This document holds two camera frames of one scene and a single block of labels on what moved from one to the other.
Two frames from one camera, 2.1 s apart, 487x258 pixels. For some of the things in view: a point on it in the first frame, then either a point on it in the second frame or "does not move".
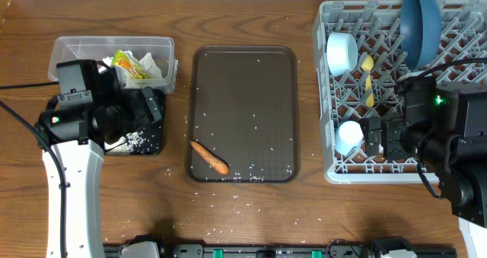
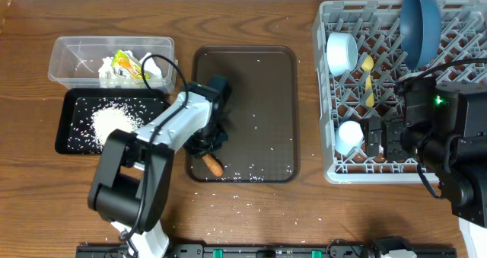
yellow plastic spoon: [367, 65] does not move
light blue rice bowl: [342, 52] does not move
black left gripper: [142, 108] → [205, 144]
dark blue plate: [420, 27] does not move
